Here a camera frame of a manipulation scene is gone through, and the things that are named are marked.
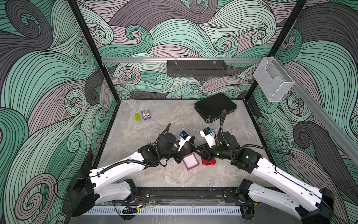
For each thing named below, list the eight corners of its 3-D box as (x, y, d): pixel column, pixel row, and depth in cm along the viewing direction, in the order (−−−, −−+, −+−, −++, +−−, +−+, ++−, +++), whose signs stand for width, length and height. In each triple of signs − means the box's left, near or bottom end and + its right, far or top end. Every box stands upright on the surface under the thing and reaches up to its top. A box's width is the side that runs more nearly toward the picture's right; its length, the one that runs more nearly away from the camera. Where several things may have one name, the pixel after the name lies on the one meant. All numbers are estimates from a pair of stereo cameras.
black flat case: (207, 124, 105) (209, 120, 101) (193, 107, 117) (194, 102, 113) (236, 110, 114) (238, 106, 110) (220, 96, 126) (221, 91, 122)
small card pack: (143, 120, 109) (143, 119, 107) (141, 112, 114) (140, 110, 113) (151, 118, 110) (151, 116, 109) (148, 110, 116) (148, 108, 114)
